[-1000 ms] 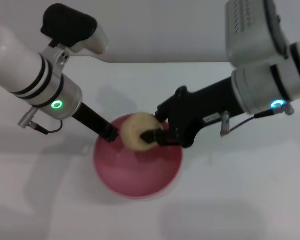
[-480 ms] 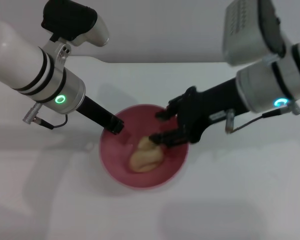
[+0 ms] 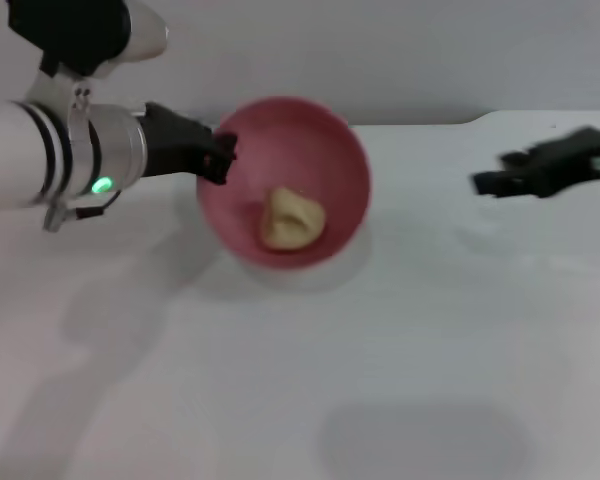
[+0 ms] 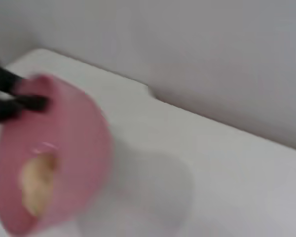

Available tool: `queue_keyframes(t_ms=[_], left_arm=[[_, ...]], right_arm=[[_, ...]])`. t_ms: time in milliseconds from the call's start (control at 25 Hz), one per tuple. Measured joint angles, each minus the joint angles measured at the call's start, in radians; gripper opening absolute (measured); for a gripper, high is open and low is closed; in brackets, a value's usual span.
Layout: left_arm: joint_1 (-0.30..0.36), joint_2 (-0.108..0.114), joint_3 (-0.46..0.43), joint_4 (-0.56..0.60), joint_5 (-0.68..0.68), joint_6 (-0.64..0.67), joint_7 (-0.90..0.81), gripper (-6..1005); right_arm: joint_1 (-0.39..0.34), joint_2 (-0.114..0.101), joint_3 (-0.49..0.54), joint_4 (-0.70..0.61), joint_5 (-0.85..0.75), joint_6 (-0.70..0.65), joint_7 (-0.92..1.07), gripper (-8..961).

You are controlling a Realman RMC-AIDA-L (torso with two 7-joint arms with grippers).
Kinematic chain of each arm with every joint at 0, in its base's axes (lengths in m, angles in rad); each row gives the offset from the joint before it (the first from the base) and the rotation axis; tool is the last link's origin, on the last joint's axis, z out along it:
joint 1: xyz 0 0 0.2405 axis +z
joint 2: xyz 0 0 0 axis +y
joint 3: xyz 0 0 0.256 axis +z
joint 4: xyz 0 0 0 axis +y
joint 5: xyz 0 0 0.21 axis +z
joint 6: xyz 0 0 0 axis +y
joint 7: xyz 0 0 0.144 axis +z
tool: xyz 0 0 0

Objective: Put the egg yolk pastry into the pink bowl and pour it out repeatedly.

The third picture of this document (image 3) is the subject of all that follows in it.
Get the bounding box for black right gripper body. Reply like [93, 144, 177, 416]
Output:
[526, 126, 600, 199]

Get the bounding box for pink plastic bowl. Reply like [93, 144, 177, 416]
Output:
[195, 95, 373, 273]

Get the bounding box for beige egg yolk pastry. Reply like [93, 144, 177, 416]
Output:
[258, 186, 328, 253]

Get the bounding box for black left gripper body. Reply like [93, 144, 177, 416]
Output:
[141, 101, 214, 177]

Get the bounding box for left gripper cable with plug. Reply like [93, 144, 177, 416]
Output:
[41, 186, 124, 234]

